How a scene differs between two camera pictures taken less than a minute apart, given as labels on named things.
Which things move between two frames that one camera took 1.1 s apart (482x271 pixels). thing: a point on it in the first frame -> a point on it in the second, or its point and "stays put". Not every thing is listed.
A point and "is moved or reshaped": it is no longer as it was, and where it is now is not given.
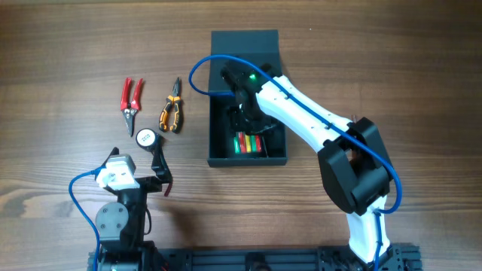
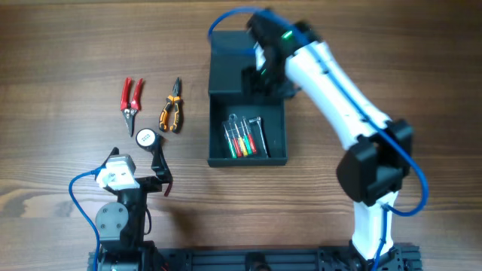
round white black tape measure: (147, 138) stays put
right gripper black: (248, 123) -> (261, 80)
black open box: (260, 47) stays put
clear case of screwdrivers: (248, 144) is moved or reshaped
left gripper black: (144, 181) stays put
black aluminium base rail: (338, 257) stays put
